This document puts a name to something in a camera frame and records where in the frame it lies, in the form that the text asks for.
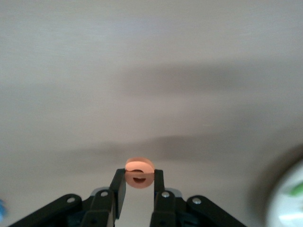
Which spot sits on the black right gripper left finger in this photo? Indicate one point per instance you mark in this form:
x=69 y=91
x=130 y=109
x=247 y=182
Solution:
x=118 y=189

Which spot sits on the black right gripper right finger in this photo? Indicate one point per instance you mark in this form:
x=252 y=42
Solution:
x=159 y=186

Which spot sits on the orange letter e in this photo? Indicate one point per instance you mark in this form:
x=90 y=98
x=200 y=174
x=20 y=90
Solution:
x=137 y=165

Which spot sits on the green letter l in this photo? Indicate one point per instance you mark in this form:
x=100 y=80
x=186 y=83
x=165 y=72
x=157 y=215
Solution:
x=297 y=190

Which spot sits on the brown table cover sheet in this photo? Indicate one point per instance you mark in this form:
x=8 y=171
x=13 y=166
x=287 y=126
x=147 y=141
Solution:
x=151 y=71

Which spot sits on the blue letter g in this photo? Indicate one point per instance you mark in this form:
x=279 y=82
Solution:
x=2 y=208

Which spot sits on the beige brown plate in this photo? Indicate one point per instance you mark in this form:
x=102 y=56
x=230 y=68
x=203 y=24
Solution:
x=288 y=212

